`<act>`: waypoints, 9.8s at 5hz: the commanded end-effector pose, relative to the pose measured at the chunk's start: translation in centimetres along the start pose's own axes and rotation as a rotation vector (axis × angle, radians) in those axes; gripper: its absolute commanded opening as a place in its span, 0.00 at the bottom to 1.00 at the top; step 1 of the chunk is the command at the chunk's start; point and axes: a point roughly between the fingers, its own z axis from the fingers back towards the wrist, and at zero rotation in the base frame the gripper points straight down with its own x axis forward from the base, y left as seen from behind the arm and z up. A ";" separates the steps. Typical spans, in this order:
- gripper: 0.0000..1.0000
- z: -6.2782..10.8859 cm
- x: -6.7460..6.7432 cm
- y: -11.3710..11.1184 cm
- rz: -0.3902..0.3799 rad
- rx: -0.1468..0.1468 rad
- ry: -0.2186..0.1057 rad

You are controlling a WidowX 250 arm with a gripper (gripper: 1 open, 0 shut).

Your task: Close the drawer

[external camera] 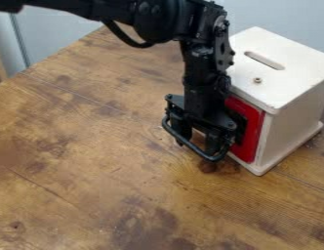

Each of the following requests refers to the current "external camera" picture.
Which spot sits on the black metal drawer handle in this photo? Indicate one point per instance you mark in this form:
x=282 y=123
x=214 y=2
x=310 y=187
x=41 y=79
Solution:
x=202 y=127

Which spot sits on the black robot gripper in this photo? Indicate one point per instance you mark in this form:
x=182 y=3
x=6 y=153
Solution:
x=208 y=57

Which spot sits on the white wooden cabinet box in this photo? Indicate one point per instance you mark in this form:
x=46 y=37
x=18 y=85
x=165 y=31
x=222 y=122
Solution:
x=278 y=80

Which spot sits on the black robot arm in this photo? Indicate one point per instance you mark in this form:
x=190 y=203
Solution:
x=141 y=22

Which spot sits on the red wooden drawer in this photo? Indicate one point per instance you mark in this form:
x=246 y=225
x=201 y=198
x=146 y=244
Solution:
x=249 y=117

